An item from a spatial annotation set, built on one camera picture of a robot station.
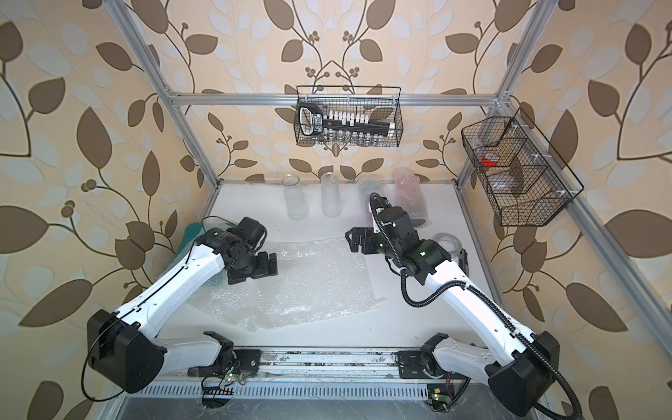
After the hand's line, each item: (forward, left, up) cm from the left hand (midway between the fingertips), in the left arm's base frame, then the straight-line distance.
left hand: (262, 271), depth 79 cm
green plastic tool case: (+21, +34, -9) cm, 41 cm away
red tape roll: (+28, -70, +22) cm, 79 cm away
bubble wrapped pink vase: (+37, -51, -3) cm, 63 cm away
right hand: (+7, -30, +11) cm, 32 cm away
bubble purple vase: (+40, -34, -5) cm, 53 cm away
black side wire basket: (+17, -77, +22) cm, 82 cm away
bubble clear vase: (+35, -19, -3) cm, 40 cm away
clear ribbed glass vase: (+29, -7, -2) cm, 30 cm away
